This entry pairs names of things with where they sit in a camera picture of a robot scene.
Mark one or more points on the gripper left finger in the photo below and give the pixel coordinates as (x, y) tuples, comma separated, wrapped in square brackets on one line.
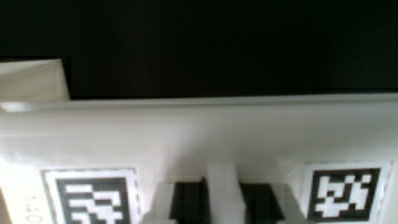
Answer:
[(190, 204)]

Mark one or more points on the white wedge cabinet top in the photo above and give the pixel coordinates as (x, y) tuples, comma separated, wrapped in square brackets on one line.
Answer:
[(32, 81)]

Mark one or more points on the white cabinet body box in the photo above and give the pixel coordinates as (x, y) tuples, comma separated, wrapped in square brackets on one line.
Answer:
[(27, 107)]

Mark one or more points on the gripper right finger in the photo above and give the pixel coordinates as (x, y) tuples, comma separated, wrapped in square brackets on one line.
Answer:
[(263, 212)]

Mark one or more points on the white cabinet door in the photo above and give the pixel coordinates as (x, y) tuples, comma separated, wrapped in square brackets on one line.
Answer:
[(70, 181), (274, 138)]

